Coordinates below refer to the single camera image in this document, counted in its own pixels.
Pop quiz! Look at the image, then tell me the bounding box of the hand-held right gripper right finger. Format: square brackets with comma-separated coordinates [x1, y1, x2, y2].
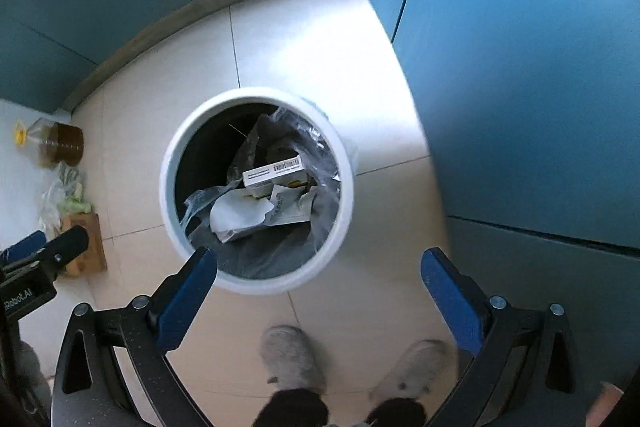
[420, 247, 586, 427]

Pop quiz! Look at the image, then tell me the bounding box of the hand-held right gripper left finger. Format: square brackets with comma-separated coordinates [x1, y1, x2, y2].
[50, 247, 218, 427]

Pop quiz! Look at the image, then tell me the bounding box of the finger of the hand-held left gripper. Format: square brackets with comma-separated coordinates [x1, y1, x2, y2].
[37, 225, 90, 278]
[0, 229, 47, 265]

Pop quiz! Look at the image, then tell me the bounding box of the white round trash bin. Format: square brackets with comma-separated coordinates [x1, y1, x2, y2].
[159, 88, 360, 295]

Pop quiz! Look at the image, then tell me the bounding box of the green white sachet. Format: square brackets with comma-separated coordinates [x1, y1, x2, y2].
[265, 184, 319, 226]

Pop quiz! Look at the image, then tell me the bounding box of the green white medicine box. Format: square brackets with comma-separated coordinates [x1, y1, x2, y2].
[241, 155, 308, 200]

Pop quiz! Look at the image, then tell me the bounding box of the person's left forearm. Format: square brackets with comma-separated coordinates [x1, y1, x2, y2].
[15, 339, 55, 427]

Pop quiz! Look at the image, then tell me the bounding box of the person's right hand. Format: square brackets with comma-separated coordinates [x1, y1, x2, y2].
[587, 381, 628, 427]

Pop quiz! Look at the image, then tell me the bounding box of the brown cardboard box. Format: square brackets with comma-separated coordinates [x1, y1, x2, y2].
[60, 213, 108, 278]

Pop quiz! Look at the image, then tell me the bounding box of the clear plastic bag with greens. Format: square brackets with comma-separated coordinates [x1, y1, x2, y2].
[39, 162, 93, 238]

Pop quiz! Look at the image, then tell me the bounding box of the person's right grey slipper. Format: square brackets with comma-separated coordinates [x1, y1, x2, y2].
[369, 339, 451, 408]

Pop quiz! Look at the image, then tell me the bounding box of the person's grey slipper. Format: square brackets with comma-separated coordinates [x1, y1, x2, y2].
[260, 326, 328, 395]
[369, 339, 451, 408]

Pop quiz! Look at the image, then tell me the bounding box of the grey plastic bin liner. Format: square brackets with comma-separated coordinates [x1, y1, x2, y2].
[180, 104, 346, 280]

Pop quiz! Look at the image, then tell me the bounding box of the plastic oil bottle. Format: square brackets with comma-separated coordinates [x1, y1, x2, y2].
[14, 119, 86, 168]

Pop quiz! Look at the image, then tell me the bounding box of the person's left grey slipper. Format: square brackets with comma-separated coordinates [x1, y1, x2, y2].
[260, 326, 328, 395]

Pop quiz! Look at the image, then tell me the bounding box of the person's right leg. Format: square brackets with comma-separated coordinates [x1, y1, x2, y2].
[367, 399, 426, 427]

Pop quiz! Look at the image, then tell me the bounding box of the person's leg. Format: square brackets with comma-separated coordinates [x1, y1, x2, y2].
[252, 389, 328, 427]
[367, 399, 426, 427]

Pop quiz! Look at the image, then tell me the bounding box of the person's left leg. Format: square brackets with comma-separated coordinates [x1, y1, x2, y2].
[252, 389, 328, 427]

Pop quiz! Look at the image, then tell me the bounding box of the blue counter cabinet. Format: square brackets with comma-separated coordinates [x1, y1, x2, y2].
[340, 0, 640, 427]

